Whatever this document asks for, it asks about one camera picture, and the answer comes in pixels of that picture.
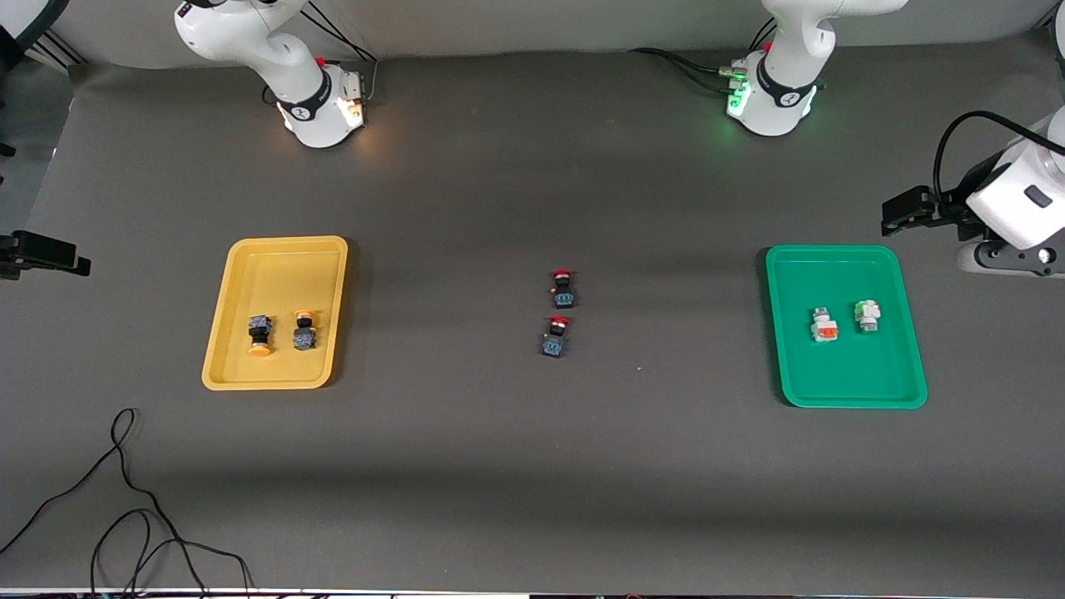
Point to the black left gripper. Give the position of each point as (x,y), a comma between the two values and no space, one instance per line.
(953,207)

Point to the white pushbutton switch green block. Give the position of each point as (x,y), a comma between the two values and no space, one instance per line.
(868,314)

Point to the white pushbutton switch orange block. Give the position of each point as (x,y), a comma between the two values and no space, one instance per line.
(824,329)

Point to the yellow mushroom pushbutton switch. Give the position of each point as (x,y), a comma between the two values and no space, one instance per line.
(260,333)
(304,334)

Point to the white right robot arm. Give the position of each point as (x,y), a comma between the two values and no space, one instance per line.
(308,100)

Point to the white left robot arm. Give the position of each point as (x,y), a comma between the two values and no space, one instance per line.
(782,91)

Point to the green plastic tray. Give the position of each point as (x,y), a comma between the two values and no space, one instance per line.
(840,374)

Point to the yellow plastic tray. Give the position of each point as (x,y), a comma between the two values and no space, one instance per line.
(283,274)

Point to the grey metal frame rail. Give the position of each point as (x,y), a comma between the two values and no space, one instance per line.
(62,51)

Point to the red mushroom pushbutton switch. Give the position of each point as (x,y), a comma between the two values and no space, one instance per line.
(556,339)
(564,291)

